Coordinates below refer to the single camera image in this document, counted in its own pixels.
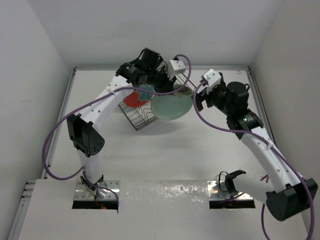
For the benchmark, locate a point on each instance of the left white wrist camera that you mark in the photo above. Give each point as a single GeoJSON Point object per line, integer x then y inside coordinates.
{"type": "Point", "coordinates": [175, 67]}

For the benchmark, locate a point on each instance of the light green plate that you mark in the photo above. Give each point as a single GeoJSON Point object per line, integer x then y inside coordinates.
{"type": "Point", "coordinates": [173, 106]}

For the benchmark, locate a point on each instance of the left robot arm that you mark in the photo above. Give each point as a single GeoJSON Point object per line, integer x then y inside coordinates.
{"type": "Point", "coordinates": [84, 125]}

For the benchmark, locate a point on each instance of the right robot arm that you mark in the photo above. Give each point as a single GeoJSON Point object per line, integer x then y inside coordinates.
{"type": "Point", "coordinates": [288, 193]}

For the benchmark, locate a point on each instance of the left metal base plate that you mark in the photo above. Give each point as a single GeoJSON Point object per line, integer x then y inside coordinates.
{"type": "Point", "coordinates": [84, 192]}

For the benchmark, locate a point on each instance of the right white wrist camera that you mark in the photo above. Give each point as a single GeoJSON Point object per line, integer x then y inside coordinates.
{"type": "Point", "coordinates": [211, 78]}

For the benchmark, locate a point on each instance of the wire dish rack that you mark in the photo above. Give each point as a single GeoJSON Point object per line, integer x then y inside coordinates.
{"type": "Point", "coordinates": [142, 116]}

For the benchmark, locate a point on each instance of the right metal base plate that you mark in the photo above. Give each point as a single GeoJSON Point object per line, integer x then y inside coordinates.
{"type": "Point", "coordinates": [215, 194]}

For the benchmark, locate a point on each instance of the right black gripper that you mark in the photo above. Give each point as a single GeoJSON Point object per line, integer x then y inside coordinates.
{"type": "Point", "coordinates": [200, 97]}

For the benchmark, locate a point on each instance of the metal base plate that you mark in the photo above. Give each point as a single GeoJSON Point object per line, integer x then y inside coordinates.
{"type": "Point", "coordinates": [84, 192]}
{"type": "Point", "coordinates": [215, 194]}

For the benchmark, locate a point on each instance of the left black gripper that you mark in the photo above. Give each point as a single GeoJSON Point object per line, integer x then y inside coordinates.
{"type": "Point", "coordinates": [166, 85]}

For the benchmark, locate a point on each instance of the red and teal plate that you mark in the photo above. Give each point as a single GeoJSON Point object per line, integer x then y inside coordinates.
{"type": "Point", "coordinates": [139, 98]}

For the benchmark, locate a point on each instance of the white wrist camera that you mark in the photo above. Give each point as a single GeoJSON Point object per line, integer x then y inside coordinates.
{"type": "Point", "coordinates": [211, 78]}
{"type": "Point", "coordinates": [175, 67]}

